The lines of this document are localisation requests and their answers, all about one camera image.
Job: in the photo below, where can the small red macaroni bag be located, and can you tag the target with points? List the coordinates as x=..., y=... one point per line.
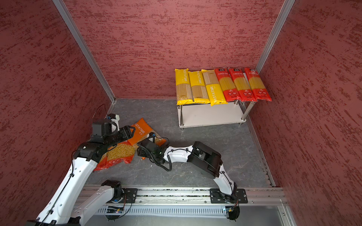
x=122, y=153

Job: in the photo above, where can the red spaghetti bag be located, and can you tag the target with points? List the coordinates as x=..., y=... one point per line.
x=228, y=87
x=257, y=86
x=242, y=85

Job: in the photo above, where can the right circuit board with wires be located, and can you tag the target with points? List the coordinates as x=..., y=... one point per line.
x=232, y=210

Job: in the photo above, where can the yellow spaghetti bag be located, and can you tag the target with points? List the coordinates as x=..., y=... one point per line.
x=213, y=88
x=183, y=87
x=198, y=88

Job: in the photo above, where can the orange pasta bag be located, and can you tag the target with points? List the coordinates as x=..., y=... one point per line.
x=142, y=130

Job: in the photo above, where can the white two-tier shelf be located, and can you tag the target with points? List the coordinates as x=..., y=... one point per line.
x=200, y=115

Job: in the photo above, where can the right aluminium corner post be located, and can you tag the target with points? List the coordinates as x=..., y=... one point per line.
x=278, y=25

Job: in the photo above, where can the aluminium corner post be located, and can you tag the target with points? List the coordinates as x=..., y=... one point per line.
x=278, y=25
x=66, y=16

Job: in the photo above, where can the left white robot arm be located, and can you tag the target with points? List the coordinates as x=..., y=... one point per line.
x=60, y=211

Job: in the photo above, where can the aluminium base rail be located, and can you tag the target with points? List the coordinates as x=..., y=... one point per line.
x=264, y=196

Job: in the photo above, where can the left aluminium corner post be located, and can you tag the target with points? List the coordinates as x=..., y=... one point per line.
x=66, y=16

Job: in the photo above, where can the large red macaroni bag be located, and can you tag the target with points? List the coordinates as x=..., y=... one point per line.
x=102, y=164

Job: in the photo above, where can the circuit board with wires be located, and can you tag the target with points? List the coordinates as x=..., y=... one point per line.
x=114, y=213
x=232, y=210

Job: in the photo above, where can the left circuit board with wires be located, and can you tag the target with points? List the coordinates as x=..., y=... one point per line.
x=114, y=213

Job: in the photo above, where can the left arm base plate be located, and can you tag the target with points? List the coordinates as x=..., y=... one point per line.
x=130, y=195

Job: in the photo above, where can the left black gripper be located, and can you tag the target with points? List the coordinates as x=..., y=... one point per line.
x=126, y=132

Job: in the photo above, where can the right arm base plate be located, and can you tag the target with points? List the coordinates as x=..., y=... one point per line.
x=237, y=196

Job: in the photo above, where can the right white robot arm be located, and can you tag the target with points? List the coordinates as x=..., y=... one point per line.
x=207, y=160

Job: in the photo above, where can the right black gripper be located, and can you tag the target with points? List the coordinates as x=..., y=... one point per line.
x=142, y=151

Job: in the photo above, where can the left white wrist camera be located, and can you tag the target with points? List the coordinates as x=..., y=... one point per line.
x=114, y=122

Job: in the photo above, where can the red spaghetti bag front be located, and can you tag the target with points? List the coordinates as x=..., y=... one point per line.
x=242, y=85

